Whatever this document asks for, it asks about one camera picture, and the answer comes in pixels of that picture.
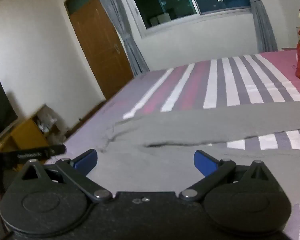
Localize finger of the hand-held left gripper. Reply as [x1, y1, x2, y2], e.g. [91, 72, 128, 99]
[41, 144, 67, 158]

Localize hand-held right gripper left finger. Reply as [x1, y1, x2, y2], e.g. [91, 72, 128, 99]
[20, 149, 113, 203]

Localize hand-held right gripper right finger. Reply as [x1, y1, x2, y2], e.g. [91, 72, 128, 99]
[179, 150, 269, 202]

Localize grey pants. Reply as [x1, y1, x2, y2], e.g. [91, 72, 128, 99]
[86, 101, 300, 205]

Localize clear plastic bags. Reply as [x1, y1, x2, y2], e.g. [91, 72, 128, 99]
[36, 109, 61, 133]

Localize yellow wooden cabinet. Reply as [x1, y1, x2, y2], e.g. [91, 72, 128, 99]
[0, 104, 68, 157]

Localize black television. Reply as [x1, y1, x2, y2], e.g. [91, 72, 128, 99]
[0, 74, 18, 143]

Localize brown wooden door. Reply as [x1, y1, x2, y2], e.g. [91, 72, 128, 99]
[69, 0, 134, 100]

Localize striped pink grey bed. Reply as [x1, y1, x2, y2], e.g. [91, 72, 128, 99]
[44, 50, 300, 240]

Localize grey curtain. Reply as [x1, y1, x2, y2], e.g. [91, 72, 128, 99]
[90, 0, 150, 77]
[236, 0, 278, 53]

